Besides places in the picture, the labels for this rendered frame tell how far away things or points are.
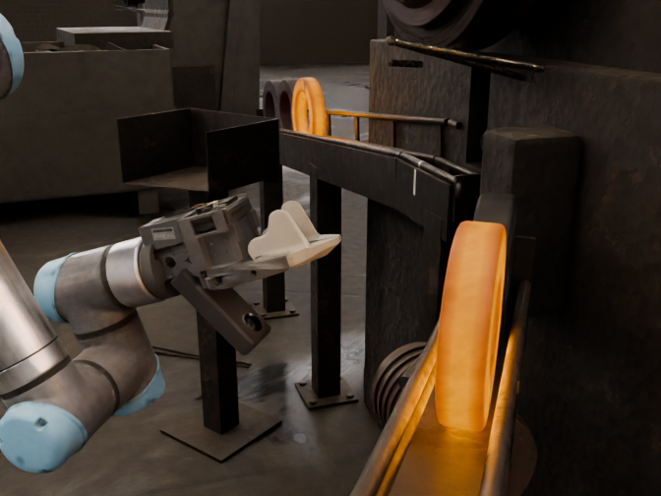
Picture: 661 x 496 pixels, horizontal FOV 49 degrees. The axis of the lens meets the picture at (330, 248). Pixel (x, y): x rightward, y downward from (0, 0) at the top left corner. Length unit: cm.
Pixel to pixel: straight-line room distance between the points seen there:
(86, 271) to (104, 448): 97
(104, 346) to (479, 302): 49
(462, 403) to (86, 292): 48
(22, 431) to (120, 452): 98
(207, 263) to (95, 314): 16
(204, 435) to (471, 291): 131
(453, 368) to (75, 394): 42
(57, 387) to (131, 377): 11
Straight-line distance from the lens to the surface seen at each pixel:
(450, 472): 52
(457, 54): 101
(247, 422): 178
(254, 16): 403
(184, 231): 76
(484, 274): 49
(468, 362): 49
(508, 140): 90
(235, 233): 75
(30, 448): 78
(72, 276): 86
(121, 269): 81
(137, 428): 182
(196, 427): 178
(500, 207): 67
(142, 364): 88
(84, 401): 79
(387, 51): 151
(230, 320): 78
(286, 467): 164
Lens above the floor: 95
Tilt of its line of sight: 19 degrees down
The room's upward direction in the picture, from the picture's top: straight up
